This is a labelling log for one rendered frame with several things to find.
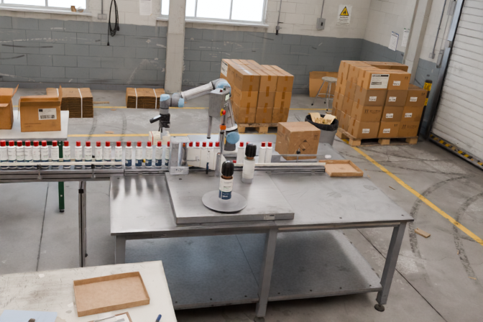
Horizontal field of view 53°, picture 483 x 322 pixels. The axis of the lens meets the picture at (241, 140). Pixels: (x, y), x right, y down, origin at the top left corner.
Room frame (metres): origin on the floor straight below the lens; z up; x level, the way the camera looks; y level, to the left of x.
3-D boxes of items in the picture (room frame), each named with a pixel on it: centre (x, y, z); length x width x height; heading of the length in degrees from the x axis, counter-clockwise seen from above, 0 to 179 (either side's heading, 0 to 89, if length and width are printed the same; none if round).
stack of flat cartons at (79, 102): (6.94, 2.65, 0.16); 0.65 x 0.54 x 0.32; 114
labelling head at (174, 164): (3.34, 0.46, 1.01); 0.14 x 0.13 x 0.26; 107
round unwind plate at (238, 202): (2.93, 0.07, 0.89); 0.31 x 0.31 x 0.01
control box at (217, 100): (3.60, 0.21, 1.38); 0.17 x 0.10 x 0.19; 162
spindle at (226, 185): (2.93, 0.07, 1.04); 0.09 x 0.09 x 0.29
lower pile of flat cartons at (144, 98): (7.81, 1.69, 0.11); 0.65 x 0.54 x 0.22; 107
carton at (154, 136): (3.72, 0.68, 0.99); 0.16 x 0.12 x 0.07; 109
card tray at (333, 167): (3.84, -0.88, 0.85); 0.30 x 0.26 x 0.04; 107
